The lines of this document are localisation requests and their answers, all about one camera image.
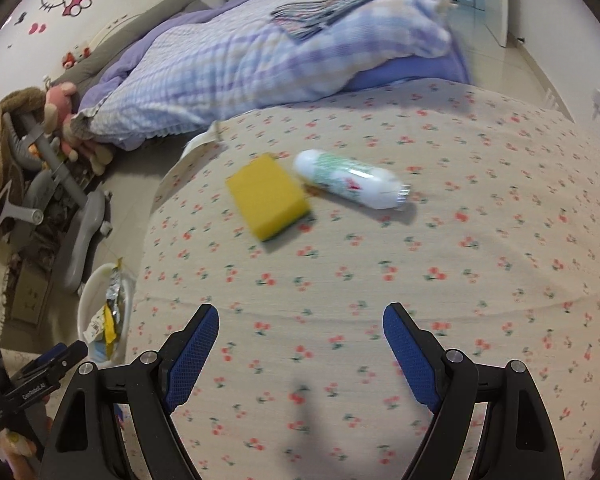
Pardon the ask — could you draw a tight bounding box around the grey striped folded cloth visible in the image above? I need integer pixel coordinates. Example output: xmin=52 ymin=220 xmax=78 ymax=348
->
xmin=271 ymin=0 xmax=374 ymax=41

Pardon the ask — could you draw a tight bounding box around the yellow sponge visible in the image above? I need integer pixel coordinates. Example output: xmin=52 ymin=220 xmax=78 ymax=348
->
xmin=226 ymin=154 xmax=311 ymax=242

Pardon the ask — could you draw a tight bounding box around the cherry print tablecloth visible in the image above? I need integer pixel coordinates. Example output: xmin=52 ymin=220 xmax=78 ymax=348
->
xmin=126 ymin=80 xmax=600 ymax=479

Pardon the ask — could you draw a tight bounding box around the purple plaid quilt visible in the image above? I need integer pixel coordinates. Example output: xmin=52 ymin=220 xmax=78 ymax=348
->
xmin=71 ymin=0 xmax=470 ymax=151

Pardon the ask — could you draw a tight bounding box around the person's left hand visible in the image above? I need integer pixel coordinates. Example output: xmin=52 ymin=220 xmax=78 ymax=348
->
xmin=0 ymin=431 xmax=38 ymax=480

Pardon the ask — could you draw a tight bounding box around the white green plastic bottle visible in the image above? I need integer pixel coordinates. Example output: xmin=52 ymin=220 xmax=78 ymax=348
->
xmin=292 ymin=150 xmax=411 ymax=210

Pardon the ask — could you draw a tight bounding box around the grey rolling chair base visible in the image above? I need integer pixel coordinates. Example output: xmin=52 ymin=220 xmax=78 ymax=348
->
xmin=0 ymin=113 xmax=112 ymax=294

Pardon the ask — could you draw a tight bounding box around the cardboard box under desk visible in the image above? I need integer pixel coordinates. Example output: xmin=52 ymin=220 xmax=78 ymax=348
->
xmin=10 ymin=261 xmax=50 ymax=327

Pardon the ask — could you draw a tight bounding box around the pink plush toy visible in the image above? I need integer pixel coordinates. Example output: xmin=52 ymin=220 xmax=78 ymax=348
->
xmin=44 ymin=82 xmax=114 ymax=177

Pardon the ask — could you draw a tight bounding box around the silver foil wrapper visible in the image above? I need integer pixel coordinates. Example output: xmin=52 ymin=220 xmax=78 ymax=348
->
xmin=105 ymin=264 xmax=123 ymax=312

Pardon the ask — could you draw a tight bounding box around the yellow snack wrapper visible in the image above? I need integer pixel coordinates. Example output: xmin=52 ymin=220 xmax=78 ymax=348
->
xmin=104 ymin=304 xmax=117 ymax=360

